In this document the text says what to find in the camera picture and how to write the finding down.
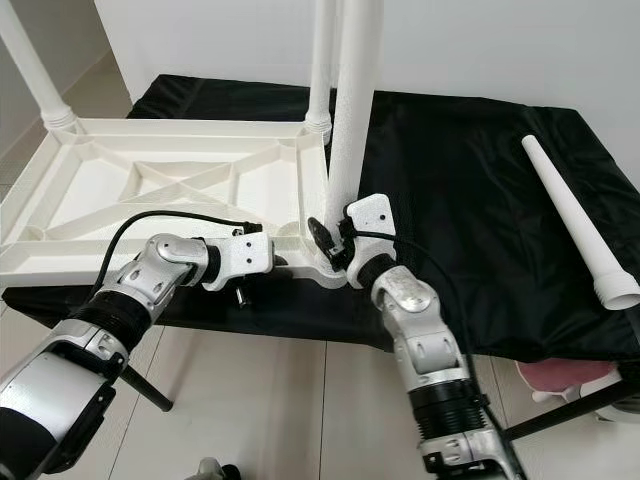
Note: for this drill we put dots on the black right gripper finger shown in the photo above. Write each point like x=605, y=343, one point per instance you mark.
x=322, y=242

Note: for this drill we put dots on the white plastic table leg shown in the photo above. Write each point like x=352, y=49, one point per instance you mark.
x=355, y=100
x=35, y=65
x=320, y=60
x=575, y=220

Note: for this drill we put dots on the white plastic children table top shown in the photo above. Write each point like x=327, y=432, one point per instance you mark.
x=100, y=185

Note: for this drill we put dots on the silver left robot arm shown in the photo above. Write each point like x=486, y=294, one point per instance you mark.
x=50, y=390

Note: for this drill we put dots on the black table cloth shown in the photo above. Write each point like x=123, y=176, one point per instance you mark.
x=460, y=250

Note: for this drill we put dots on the grey robot left foot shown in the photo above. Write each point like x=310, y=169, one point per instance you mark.
x=215, y=470

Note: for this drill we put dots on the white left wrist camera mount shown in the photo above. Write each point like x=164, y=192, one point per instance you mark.
x=245, y=255

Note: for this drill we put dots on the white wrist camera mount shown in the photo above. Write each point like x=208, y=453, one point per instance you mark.
x=245, y=255
x=370, y=216

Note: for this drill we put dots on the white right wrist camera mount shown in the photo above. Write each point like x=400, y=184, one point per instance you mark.
x=370, y=216

